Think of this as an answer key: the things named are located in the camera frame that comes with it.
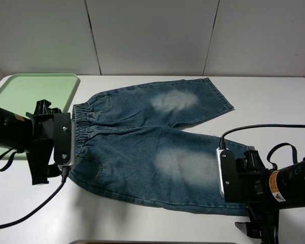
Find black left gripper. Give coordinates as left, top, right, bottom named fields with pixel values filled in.
left=26, top=100, right=61, bottom=185

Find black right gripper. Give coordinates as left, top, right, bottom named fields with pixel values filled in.
left=235, top=150, right=279, bottom=243

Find children's blue denim shorts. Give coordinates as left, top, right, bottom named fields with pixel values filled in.
left=69, top=78, right=247, bottom=216

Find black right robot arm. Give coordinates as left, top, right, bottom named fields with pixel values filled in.
left=235, top=147, right=305, bottom=243

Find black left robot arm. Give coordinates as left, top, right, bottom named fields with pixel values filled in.
left=0, top=100, right=62, bottom=185

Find light green plastic tray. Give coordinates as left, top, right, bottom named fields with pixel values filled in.
left=0, top=73, right=81, bottom=161

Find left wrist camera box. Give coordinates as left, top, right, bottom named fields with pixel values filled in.
left=53, top=113, right=75, bottom=168

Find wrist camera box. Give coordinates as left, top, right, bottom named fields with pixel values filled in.
left=215, top=148, right=255, bottom=203
left=53, top=113, right=75, bottom=168

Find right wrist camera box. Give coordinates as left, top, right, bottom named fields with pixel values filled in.
left=215, top=148, right=255, bottom=203

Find black right camera cable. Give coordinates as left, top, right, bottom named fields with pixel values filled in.
left=219, top=123, right=305, bottom=166

